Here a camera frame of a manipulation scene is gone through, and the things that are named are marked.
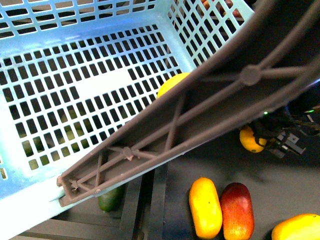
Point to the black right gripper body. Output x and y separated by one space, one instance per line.
281 141

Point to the brown basket handle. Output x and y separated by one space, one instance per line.
272 60

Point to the yellow lemon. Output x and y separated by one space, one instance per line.
170 83

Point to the light blue plastic basket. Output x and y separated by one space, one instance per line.
72 72

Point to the red mango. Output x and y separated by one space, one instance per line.
238 222

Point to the orange yellow mango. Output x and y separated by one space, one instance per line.
205 208

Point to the black fruit display tray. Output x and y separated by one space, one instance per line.
280 188

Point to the black tray divider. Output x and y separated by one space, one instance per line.
144 206

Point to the green avocado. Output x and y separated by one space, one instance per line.
111 200

